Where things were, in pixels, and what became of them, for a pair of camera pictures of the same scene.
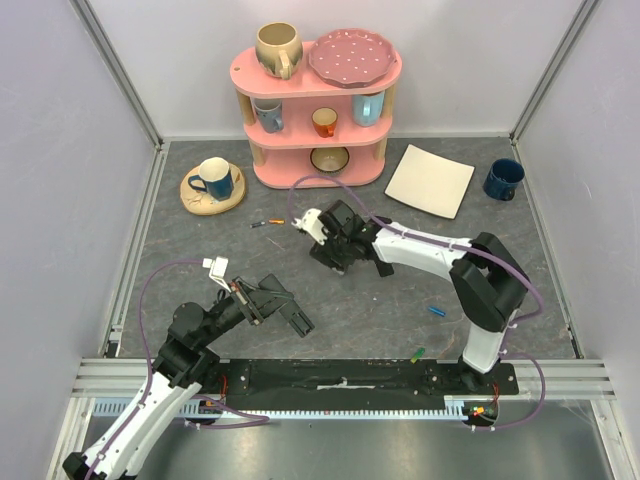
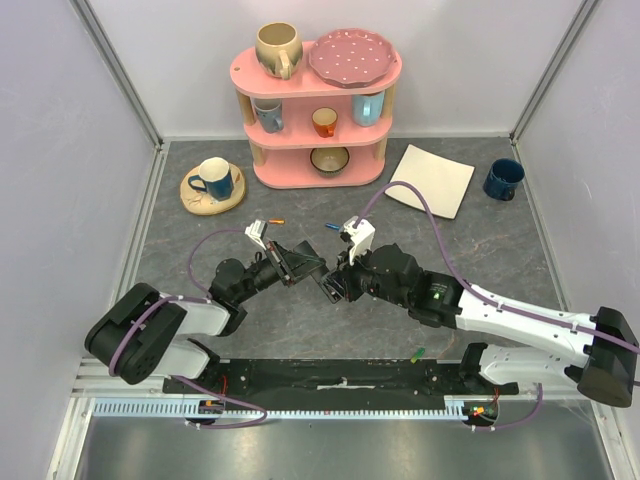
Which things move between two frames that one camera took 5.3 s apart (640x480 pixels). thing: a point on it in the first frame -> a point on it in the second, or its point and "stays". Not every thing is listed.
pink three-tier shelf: (307, 132) stays
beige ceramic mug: (278, 49) stays
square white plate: (429, 182) stays
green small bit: (417, 355) stays
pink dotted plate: (351, 57) stays
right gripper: (329, 248) -> (345, 279)
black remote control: (269, 304) -> (307, 261)
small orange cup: (324, 120) stays
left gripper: (240, 291) -> (277, 252)
